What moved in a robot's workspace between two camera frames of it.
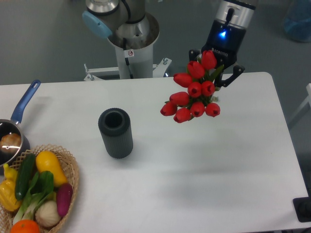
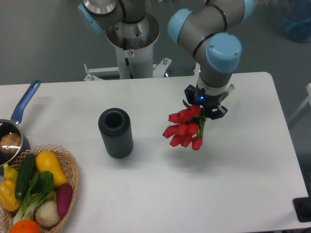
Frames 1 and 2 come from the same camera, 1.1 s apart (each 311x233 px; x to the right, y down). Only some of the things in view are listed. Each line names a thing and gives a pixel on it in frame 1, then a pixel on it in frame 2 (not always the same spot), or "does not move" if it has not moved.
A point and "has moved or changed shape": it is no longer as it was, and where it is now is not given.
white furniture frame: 307,100 does not move
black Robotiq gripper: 225,41 -> 206,101
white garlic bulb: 46,214 does not move
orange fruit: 25,226 does not move
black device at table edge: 302,207 does not move
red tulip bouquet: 198,99 has moved or changed shape
